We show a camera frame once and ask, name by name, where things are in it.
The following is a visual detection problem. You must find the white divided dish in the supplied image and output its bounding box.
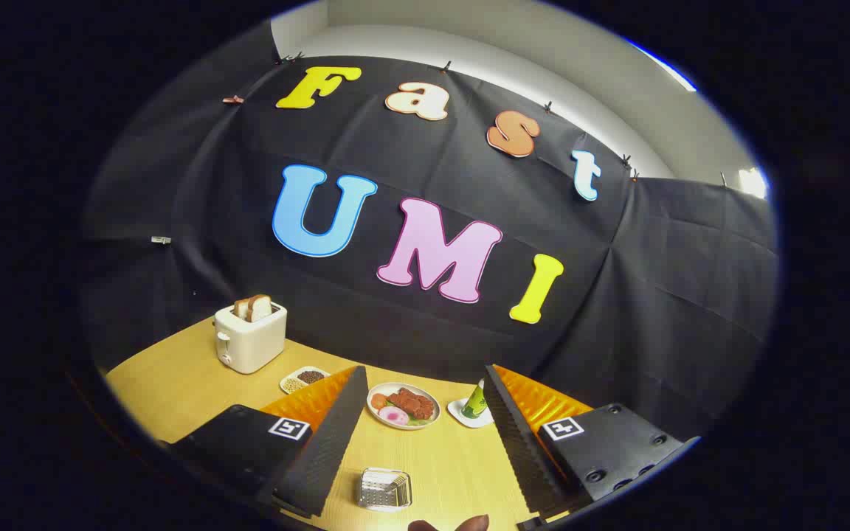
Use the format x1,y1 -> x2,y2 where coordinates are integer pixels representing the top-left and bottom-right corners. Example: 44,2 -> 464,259
280,366 -> 331,395

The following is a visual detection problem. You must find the white oval food plate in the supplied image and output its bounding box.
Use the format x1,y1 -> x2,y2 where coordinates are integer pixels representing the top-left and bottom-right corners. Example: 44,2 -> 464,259
367,382 -> 441,431

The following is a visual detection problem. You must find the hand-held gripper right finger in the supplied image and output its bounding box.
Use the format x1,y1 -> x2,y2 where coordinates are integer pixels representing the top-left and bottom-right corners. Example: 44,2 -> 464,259
483,364 -> 701,529

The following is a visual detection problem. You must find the green label bottle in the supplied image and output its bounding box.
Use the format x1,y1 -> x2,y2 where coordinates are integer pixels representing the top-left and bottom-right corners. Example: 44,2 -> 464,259
461,379 -> 488,420

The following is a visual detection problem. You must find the brown meat piece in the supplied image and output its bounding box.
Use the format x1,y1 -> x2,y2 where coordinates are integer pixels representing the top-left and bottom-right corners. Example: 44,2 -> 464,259
388,388 -> 435,421

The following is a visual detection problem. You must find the perforated metal tray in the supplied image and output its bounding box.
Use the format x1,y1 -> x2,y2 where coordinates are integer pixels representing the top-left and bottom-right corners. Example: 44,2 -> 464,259
357,467 -> 413,513

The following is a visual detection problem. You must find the white toaster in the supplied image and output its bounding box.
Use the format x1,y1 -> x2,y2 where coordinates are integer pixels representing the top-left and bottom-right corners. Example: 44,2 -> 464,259
214,302 -> 288,375

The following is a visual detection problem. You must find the white square coaster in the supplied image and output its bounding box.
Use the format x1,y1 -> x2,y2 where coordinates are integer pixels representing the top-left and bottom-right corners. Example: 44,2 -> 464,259
447,398 -> 494,429

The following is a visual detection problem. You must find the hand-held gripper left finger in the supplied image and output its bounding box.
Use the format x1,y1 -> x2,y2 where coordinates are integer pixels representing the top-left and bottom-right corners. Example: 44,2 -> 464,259
159,365 -> 369,519

